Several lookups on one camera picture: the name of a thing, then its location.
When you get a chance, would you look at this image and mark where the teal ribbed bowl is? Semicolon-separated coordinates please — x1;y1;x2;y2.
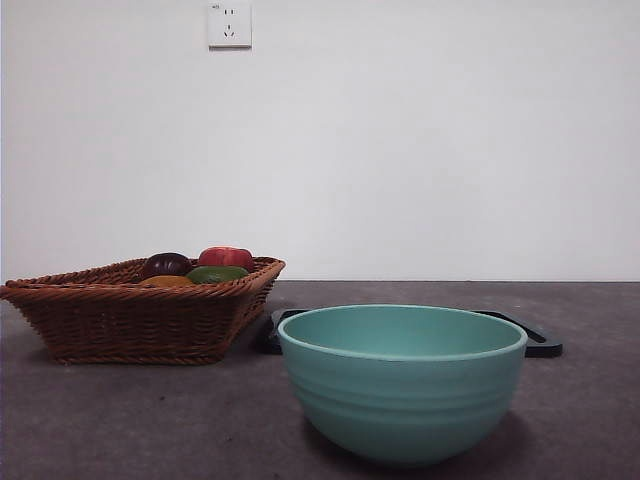
276;303;530;469

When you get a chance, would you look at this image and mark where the red apple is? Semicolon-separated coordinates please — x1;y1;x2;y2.
197;244;255;271

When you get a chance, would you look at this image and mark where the black rectangular tray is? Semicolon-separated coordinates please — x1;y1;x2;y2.
256;308;564;359

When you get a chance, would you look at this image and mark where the green avocado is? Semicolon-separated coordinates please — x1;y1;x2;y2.
183;264;250;285

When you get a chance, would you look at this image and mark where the dark purple round fruit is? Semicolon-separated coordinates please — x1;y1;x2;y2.
141;251;194;280

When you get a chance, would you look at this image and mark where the brown wicker basket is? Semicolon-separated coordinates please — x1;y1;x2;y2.
0;255;287;366

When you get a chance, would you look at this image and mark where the white wall power socket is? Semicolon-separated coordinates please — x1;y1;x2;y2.
207;0;253;50

